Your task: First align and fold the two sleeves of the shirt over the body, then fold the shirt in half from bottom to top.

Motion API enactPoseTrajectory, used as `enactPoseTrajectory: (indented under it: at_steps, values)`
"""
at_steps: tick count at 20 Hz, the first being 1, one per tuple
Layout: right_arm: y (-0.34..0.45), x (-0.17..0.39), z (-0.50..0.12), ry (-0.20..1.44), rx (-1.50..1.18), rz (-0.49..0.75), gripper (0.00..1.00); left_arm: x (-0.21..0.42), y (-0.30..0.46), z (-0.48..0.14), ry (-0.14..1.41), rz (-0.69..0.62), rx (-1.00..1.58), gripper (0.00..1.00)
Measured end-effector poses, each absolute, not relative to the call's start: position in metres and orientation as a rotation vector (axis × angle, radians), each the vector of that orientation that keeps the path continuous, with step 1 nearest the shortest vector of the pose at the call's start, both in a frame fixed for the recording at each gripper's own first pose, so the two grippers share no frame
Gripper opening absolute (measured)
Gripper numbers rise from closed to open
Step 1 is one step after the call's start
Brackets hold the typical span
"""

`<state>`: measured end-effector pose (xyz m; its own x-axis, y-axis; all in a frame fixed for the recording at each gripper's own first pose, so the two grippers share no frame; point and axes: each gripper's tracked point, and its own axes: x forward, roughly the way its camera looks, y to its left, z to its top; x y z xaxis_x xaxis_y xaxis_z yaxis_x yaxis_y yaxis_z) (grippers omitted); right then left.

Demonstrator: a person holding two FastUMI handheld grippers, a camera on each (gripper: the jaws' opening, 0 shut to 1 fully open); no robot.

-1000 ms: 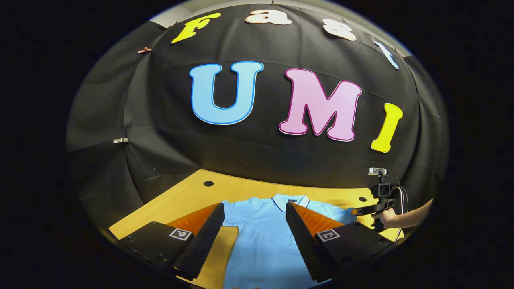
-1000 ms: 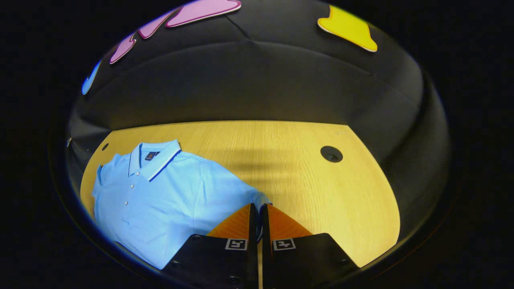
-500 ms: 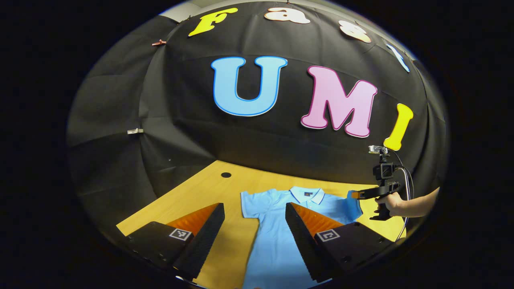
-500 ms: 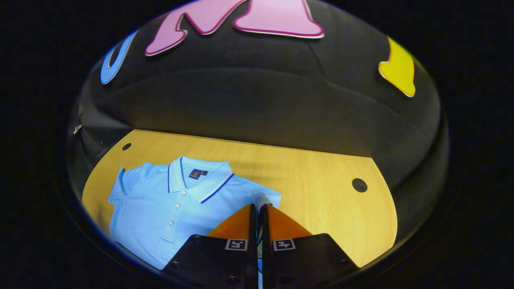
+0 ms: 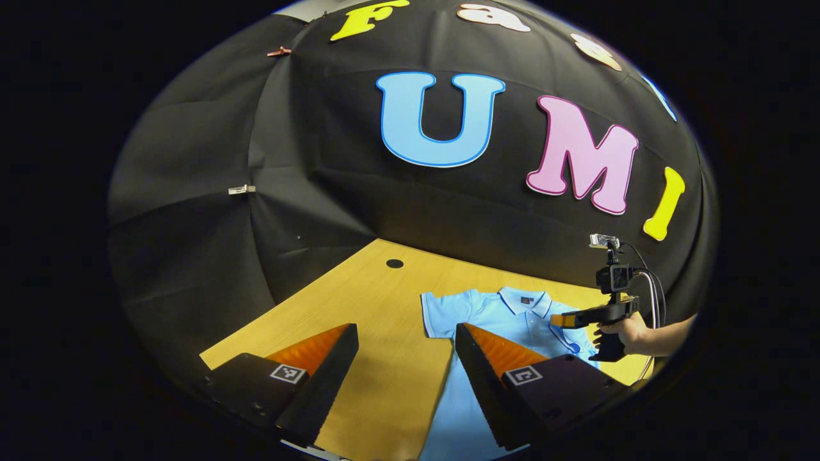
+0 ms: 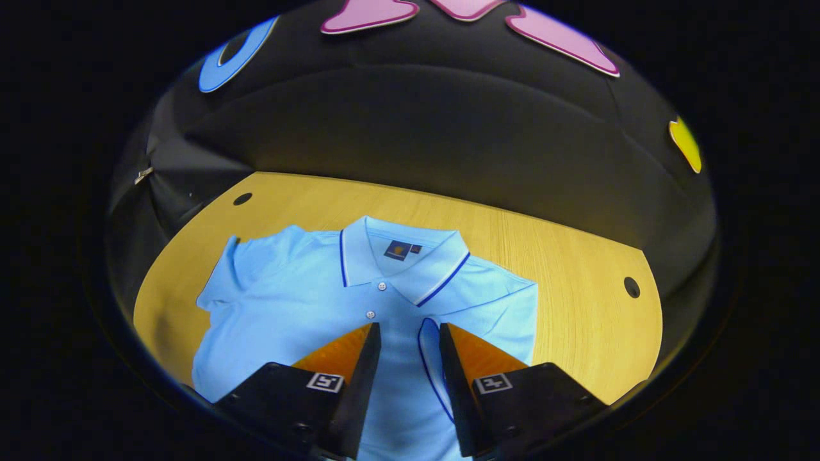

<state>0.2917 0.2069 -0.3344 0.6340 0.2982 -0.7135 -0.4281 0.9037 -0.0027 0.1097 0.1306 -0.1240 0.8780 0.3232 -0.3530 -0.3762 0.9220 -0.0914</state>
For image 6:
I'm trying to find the black backdrop cloth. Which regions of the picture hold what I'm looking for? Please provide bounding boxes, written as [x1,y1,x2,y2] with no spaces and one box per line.
[104,0,719,321]

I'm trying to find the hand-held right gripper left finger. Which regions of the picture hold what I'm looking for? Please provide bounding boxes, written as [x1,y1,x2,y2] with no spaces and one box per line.
[215,322,382,459]

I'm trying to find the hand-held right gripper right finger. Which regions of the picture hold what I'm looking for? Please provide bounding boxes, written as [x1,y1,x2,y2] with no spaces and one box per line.
[439,322,609,458]

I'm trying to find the light blue polo T-shirt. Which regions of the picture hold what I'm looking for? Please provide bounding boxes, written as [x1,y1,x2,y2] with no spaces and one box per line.
[192,215,539,461]

